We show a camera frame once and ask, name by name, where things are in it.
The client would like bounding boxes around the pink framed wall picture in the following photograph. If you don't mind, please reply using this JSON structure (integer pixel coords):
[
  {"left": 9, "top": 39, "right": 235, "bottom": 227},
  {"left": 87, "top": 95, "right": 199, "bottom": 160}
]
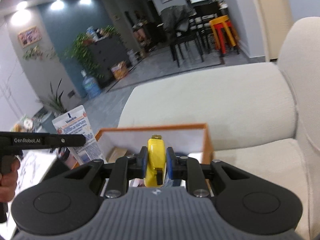
[{"left": 17, "top": 26, "right": 42, "bottom": 48}]

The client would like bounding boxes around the beige fabric sofa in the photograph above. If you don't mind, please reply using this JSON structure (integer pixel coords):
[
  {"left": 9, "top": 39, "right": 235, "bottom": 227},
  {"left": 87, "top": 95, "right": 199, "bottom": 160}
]
[{"left": 118, "top": 17, "right": 319, "bottom": 239}]

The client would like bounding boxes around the white box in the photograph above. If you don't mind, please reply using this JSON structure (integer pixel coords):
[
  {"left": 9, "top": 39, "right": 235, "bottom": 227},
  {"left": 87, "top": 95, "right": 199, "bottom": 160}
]
[{"left": 188, "top": 152, "right": 204, "bottom": 164}]

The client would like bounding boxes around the potted spiky plant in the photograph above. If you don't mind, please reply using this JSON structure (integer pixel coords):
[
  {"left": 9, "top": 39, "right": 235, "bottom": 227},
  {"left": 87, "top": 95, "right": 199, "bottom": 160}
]
[{"left": 39, "top": 79, "right": 67, "bottom": 115}]

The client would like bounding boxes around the red stool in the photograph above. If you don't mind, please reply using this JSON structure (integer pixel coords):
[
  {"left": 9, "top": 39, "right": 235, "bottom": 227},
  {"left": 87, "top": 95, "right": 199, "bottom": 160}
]
[{"left": 214, "top": 20, "right": 239, "bottom": 56}]

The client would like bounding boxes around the person's left hand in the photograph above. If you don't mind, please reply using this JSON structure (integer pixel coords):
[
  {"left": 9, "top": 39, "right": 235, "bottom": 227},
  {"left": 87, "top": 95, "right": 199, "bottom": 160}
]
[{"left": 0, "top": 158, "right": 20, "bottom": 203}]

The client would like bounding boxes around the dark grey cabinet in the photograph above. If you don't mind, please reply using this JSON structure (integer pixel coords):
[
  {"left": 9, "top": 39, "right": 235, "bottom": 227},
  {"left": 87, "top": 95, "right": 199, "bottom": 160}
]
[{"left": 87, "top": 35, "right": 131, "bottom": 87}]

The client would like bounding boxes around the green trailing plant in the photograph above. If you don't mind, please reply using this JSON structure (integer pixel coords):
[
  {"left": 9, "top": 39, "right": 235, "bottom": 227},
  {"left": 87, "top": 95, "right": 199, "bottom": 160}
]
[{"left": 65, "top": 25, "right": 121, "bottom": 80}]

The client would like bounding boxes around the black dining chair with jacket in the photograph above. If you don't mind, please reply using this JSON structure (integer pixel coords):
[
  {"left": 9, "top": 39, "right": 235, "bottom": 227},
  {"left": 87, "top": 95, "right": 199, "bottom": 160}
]
[{"left": 160, "top": 5, "right": 204, "bottom": 68}]

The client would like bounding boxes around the blue water jug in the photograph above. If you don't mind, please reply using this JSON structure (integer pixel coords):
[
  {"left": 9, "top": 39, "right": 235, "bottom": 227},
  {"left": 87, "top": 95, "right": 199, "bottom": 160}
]
[{"left": 81, "top": 69, "right": 101, "bottom": 99}]

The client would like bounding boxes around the small orange carton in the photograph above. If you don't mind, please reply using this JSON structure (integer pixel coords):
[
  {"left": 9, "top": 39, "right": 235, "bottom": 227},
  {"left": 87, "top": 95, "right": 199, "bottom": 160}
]
[{"left": 111, "top": 61, "right": 129, "bottom": 81}]

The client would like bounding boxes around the orange cardboard box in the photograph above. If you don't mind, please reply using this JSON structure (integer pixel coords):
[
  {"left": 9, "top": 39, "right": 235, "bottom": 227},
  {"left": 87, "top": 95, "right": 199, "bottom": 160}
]
[{"left": 72, "top": 122, "right": 215, "bottom": 198}]

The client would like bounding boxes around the black dining table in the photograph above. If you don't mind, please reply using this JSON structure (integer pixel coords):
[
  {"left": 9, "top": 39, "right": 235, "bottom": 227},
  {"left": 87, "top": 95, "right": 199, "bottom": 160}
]
[{"left": 187, "top": 0, "right": 231, "bottom": 53}]

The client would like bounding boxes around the white printed snack bag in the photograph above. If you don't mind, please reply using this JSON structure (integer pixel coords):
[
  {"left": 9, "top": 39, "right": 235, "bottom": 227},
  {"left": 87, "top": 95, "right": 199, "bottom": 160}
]
[{"left": 51, "top": 105, "right": 106, "bottom": 165}]

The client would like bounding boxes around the yellow stool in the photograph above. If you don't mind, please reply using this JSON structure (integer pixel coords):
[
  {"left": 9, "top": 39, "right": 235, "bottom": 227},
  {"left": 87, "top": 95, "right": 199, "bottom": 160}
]
[{"left": 209, "top": 15, "right": 239, "bottom": 56}]

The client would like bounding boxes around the gold square gift box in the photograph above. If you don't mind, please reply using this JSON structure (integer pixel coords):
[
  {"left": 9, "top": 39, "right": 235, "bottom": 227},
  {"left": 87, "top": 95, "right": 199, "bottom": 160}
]
[{"left": 106, "top": 147, "right": 127, "bottom": 163}]

